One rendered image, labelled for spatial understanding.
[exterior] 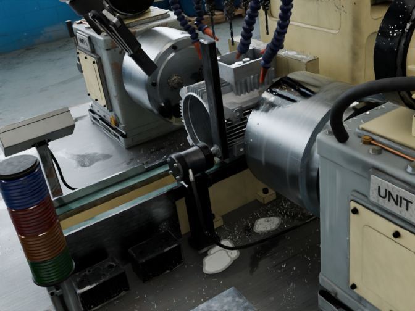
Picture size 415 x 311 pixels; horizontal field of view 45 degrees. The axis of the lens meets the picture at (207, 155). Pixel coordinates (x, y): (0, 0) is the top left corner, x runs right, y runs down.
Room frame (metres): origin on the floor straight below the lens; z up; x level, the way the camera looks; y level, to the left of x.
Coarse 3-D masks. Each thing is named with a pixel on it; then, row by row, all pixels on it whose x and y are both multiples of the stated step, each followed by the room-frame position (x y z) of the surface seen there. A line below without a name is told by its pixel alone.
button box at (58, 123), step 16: (48, 112) 1.11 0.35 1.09; (64, 112) 1.12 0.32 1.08; (0, 128) 1.06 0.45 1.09; (16, 128) 1.06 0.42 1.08; (32, 128) 1.07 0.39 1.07; (48, 128) 1.08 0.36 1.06; (64, 128) 1.09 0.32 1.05; (0, 144) 1.07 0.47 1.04; (16, 144) 1.04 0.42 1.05; (32, 144) 1.08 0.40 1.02
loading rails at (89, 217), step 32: (160, 160) 1.09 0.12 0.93; (96, 192) 1.00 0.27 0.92; (128, 192) 1.00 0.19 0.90; (160, 192) 0.96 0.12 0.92; (224, 192) 1.01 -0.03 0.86; (256, 192) 1.05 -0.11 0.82; (64, 224) 0.93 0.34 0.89; (96, 224) 0.85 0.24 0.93; (128, 224) 0.88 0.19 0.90; (160, 224) 0.92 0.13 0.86; (96, 256) 0.84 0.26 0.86; (128, 256) 0.88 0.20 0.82
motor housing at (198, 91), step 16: (224, 80) 1.10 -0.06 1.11; (192, 96) 1.13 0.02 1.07; (224, 96) 1.06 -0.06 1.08; (240, 96) 1.07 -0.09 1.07; (256, 96) 1.08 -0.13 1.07; (192, 112) 1.15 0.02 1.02; (208, 112) 1.17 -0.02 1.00; (224, 112) 1.03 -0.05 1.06; (192, 128) 1.14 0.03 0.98; (208, 128) 1.15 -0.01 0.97; (240, 128) 1.02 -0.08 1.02; (208, 144) 1.10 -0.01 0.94
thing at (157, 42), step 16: (144, 32) 1.43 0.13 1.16; (160, 32) 1.39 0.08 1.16; (176, 32) 1.37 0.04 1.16; (144, 48) 1.34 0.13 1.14; (160, 48) 1.29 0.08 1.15; (176, 48) 1.29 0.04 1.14; (192, 48) 1.31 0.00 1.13; (128, 64) 1.36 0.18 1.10; (160, 64) 1.27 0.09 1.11; (176, 64) 1.28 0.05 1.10; (192, 64) 1.31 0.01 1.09; (128, 80) 1.35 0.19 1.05; (144, 80) 1.27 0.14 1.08; (160, 80) 1.26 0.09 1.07; (176, 80) 1.25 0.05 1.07; (192, 80) 1.30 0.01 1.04; (144, 96) 1.27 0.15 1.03; (160, 96) 1.26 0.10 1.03; (176, 96) 1.28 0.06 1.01; (160, 112) 1.26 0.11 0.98; (176, 112) 1.27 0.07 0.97
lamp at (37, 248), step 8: (56, 224) 0.59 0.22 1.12; (48, 232) 0.58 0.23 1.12; (56, 232) 0.59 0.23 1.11; (24, 240) 0.57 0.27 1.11; (32, 240) 0.57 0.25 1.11; (40, 240) 0.57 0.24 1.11; (48, 240) 0.57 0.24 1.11; (56, 240) 0.58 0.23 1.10; (64, 240) 0.60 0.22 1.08; (24, 248) 0.57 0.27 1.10; (32, 248) 0.57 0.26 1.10; (40, 248) 0.57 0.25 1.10; (48, 248) 0.57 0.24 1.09; (56, 248) 0.58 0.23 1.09; (32, 256) 0.57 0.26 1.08; (40, 256) 0.57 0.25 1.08; (48, 256) 0.57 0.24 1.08
